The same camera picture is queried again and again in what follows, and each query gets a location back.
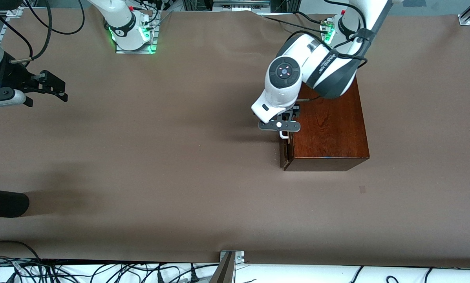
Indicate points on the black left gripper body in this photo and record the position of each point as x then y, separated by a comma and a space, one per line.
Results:
291, 113

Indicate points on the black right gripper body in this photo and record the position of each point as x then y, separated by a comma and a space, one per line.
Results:
15, 74

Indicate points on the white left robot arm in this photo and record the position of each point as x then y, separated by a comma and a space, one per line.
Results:
329, 67

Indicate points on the dark wooden drawer cabinet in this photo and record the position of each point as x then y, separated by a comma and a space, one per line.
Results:
329, 133

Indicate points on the black cylindrical object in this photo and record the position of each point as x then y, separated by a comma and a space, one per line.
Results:
3, 202

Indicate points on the brown table cover sheet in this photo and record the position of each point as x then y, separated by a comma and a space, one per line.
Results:
180, 157

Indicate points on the aluminium table edge rail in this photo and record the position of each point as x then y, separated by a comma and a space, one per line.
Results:
13, 11

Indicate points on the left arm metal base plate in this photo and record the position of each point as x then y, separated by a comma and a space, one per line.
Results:
326, 41

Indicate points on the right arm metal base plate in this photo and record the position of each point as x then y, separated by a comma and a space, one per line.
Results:
153, 37

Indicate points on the aluminium frame profile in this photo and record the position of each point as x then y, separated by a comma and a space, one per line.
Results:
240, 4

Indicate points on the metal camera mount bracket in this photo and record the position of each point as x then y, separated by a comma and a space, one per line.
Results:
229, 267

